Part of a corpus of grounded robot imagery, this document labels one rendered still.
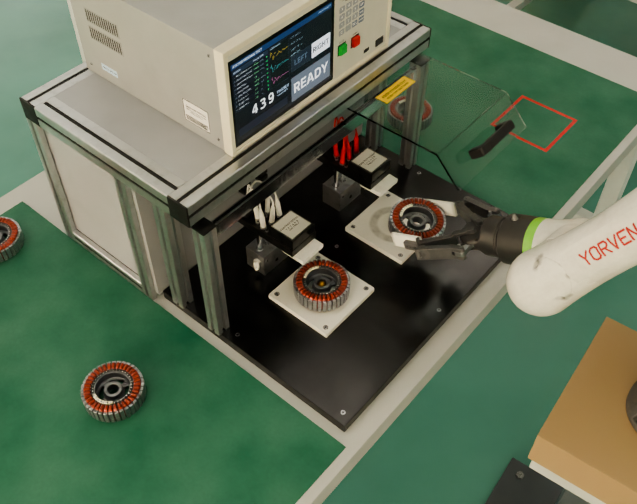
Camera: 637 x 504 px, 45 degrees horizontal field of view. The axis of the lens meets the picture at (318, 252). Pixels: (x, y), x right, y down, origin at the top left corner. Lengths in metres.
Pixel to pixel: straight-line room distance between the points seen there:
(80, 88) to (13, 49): 2.30
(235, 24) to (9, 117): 2.24
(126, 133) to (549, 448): 0.89
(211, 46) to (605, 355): 0.87
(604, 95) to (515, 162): 0.38
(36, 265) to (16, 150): 1.55
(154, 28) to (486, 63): 1.15
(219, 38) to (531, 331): 1.61
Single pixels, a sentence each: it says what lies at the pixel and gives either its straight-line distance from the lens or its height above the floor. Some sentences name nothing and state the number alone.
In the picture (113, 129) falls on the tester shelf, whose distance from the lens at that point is 1.41.
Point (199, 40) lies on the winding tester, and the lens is 1.23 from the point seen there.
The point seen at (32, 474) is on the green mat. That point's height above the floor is 0.75.
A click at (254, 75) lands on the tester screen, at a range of 1.27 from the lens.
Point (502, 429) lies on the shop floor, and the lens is 2.33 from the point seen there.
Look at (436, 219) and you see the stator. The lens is 1.55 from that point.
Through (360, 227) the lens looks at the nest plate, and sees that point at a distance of 1.66.
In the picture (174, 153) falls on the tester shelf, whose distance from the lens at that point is 1.34.
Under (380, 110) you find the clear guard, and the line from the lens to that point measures 1.50.
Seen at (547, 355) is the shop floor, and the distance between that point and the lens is 2.50.
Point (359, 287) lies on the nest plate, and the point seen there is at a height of 0.78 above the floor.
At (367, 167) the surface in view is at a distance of 1.59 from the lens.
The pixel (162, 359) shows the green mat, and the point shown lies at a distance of 1.51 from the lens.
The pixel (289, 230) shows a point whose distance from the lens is 1.46.
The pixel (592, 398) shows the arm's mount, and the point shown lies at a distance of 1.43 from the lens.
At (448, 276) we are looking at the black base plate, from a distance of 1.61.
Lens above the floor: 1.98
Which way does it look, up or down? 48 degrees down
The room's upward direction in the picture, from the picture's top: straight up
